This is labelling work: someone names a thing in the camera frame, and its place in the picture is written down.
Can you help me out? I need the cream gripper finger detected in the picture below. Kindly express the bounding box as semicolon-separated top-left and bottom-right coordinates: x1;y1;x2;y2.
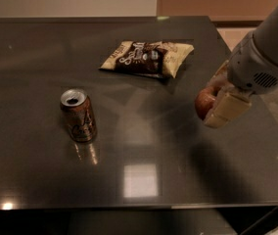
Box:
204;86;252;128
208;61;228;89

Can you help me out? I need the red apple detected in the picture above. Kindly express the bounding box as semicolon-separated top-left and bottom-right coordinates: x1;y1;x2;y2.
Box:
195;86;219;120

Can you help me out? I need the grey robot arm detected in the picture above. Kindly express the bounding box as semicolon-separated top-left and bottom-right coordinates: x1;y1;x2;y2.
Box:
204;6;278;128

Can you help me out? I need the brown chip bag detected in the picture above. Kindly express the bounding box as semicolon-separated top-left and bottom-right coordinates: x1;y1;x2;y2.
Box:
101;41;194;78

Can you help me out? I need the orange soda can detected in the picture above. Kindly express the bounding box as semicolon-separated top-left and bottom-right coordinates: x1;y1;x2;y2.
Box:
60;88;97;142

